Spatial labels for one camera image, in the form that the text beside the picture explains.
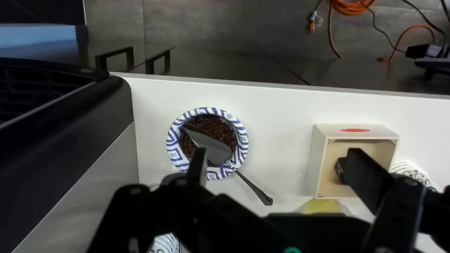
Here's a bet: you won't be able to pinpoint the wooden box with red mark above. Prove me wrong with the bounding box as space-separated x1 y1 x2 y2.
306 123 400 201

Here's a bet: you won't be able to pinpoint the blue patterned paper bowl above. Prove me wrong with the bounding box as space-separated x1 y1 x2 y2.
165 106 250 182

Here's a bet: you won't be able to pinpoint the black metal frame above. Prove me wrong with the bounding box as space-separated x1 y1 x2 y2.
94 45 136 74
144 45 175 76

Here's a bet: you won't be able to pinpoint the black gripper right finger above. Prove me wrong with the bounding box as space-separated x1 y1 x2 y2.
334 147 441 227

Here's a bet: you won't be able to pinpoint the black power adapter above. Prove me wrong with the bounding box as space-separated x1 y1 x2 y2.
404 43 450 61

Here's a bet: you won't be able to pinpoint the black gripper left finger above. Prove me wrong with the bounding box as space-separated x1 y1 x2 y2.
185 147 209 189

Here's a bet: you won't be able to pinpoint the black coffee machine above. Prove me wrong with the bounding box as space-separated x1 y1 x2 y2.
0 58 137 253

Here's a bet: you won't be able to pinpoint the metal spoon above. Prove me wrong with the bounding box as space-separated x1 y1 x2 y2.
179 126 274 207

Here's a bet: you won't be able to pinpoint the orange cable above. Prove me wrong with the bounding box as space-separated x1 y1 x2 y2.
306 0 437 65

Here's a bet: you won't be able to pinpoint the brown coffee grounds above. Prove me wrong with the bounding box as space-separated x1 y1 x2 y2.
179 114 238 164

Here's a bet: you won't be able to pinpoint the patterned paper cup pile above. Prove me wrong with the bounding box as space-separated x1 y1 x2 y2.
151 232 179 253

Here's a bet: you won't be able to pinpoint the upright patterned paper cup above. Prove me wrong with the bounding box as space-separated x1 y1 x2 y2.
389 161 438 192

